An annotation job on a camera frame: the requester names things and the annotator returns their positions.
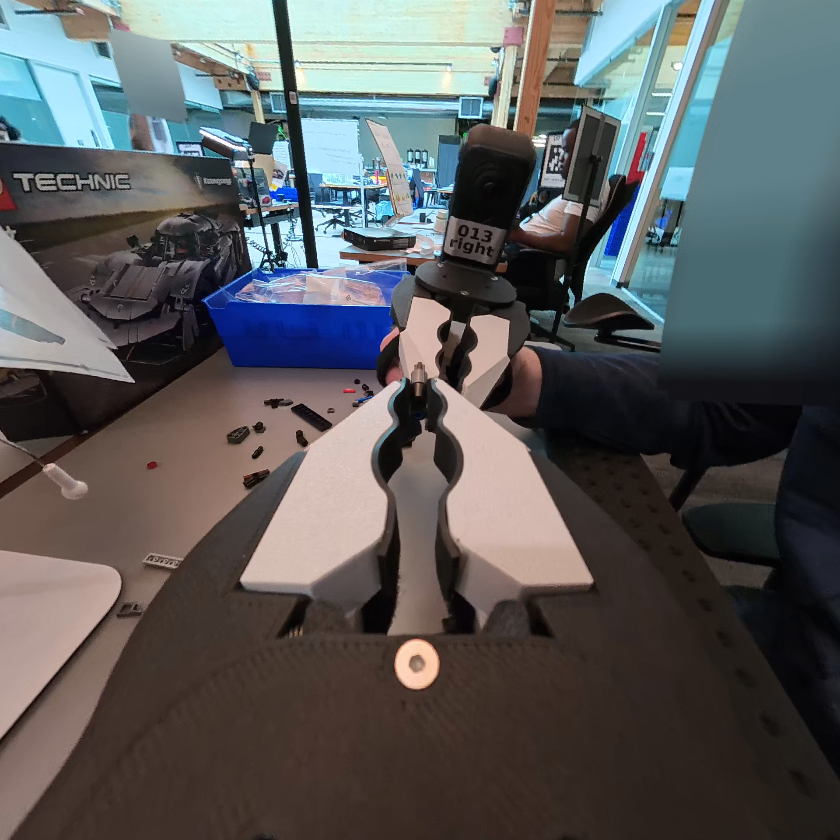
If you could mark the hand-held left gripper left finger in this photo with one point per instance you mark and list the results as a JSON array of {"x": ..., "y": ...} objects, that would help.
[{"x": 315, "y": 525}]

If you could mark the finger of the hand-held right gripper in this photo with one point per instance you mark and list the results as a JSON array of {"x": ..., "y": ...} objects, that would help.
[
  {"x": 420, "y": 334},
  {"x": 492, "y": 354}
]

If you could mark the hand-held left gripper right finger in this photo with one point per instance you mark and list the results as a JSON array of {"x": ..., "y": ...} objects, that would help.
[{"x": 518, "y": 525}]

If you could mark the dark grey lego connector assembly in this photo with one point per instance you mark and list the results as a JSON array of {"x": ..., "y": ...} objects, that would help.
[{"x": 418, "y": 387}]

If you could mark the person's right forearm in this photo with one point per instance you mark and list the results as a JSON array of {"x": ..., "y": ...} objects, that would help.
[{"x": 623, "y": 400}]

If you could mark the black and brown lego connector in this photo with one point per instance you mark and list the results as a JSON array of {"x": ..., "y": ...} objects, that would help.
[{"x": 256, "y": 478}]

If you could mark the long black lego plate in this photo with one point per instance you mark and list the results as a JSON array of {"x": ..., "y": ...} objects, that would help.
[{"x": 312, "y": 417}]

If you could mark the dark grey thick lego liftarm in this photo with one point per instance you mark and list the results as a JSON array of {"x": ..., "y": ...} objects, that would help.
[{"x": 238, "y": 434}]

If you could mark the light grey four-stud lego plate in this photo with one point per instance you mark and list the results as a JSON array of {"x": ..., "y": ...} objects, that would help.
[{"x": 163, "y": 561}]

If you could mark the grey lego clip piece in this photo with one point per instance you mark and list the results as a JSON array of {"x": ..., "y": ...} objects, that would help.
[{"x": 130, "y": 610}]

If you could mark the dark printed lego box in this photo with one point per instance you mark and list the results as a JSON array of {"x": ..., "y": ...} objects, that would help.
[{"x": 98, "y": 249}]

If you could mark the lego instruction booklet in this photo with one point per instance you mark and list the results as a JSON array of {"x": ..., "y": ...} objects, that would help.
[{"x": 39, "y": 328}]

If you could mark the person's right hand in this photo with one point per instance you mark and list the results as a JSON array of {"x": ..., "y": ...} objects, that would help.
[{"x": 528, "y": 387}]

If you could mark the wooden-edged background table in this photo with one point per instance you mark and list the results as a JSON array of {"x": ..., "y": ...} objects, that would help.
[{"x": 367, "y": 256}]

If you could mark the grey panel on stand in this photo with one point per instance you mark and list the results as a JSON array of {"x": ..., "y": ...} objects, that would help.
[{"x": 590, "y": 154}]

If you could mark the black flat box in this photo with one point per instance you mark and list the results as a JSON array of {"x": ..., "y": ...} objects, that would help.
[{"x": 377, "y": 237}]

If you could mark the clear plastic bags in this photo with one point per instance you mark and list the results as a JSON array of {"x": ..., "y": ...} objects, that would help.
[{"x": 315, "y": 285}]

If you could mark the black chair armrest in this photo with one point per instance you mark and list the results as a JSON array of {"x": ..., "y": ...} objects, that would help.
[{"x": 604, "y": 315}]

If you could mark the black office chair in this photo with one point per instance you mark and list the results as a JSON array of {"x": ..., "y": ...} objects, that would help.
[{"x": 604, "y": 229}]

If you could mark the blue plastic bin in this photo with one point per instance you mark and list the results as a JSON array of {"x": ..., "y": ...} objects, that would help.
[{"x": 295, "y": 334}]

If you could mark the black dotted chair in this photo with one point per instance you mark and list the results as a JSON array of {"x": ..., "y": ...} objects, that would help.
[{"x": 689, "y": 623}]

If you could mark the black pole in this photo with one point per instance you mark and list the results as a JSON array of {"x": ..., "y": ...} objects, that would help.
[{"x": 292, "y": 131}]

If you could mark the white book stand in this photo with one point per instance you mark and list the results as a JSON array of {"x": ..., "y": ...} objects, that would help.
[{"x": 39, "y": 623}]

